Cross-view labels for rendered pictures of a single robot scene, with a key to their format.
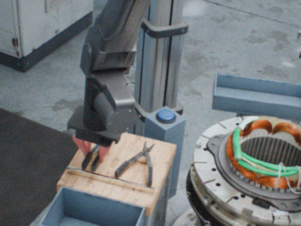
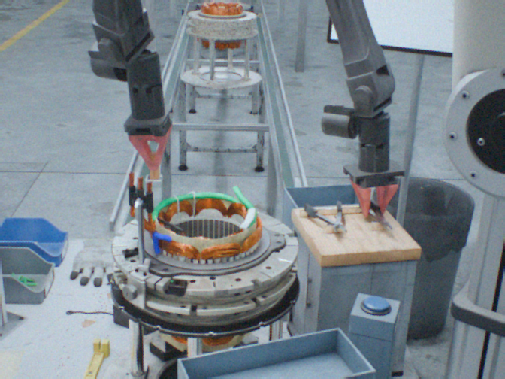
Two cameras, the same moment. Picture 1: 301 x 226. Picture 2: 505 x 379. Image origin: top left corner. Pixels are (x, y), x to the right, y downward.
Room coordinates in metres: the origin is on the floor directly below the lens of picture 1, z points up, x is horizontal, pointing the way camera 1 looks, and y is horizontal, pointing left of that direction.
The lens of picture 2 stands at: (1.90, -0.58, 1.67)
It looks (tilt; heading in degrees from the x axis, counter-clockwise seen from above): 23 degrees down; 157
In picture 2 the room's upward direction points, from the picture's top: 2 degrees clockwise
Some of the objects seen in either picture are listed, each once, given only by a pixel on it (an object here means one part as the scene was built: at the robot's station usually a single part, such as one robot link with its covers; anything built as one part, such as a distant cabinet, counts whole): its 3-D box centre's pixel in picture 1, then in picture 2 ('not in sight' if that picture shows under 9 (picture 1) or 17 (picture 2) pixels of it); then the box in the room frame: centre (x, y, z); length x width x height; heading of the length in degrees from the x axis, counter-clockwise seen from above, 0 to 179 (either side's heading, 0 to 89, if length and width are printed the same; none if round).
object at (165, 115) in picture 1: (166, 115); (376, 303); (1.04, 0.02, 1.04); 0.04 x 0.04 x 0.01
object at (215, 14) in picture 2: not in sight; (222, 25); (-1.29, 0.61, 1.05); 0.22 x 0.22 x 0.20
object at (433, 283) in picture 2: not in sight; (415, 259); (-0.22, 1.06, 0.28); 0.38 x 0.37 x 0.56; 69
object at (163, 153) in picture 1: (120, 167); (352, 232); (0.83, 0.10, 1.05); 0.20 x 0.19 x 0.02; 170
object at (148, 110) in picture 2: not in sight; (147, 104); (0.74, -0.28, 1.32); 0.10 x 0.07 x 0.07; 153
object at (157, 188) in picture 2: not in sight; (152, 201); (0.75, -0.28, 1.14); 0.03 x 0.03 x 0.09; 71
